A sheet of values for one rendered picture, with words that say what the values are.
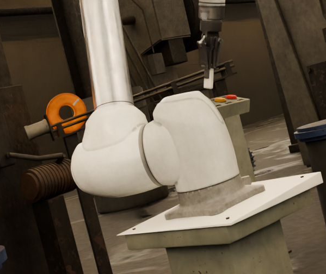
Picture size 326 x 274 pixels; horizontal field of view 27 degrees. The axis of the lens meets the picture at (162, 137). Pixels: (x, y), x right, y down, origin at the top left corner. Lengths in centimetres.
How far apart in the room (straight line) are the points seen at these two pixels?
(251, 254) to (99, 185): 39
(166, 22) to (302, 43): 594
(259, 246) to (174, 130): 32
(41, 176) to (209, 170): 111
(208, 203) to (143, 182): 17
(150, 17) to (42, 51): 193
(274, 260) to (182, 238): 24
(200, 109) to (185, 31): 909
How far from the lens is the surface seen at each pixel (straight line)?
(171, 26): 1041
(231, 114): 245
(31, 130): 268
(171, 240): 151
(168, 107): 154
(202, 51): 234
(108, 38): 174
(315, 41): 450
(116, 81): 169
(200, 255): 155
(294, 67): 461
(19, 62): 1078
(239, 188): 157
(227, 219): 141
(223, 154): 154
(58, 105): 270
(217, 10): 233
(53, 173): 256
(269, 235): 160
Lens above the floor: 59
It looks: 1 degrees down
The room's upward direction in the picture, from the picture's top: 14 degrees counter-clockwise
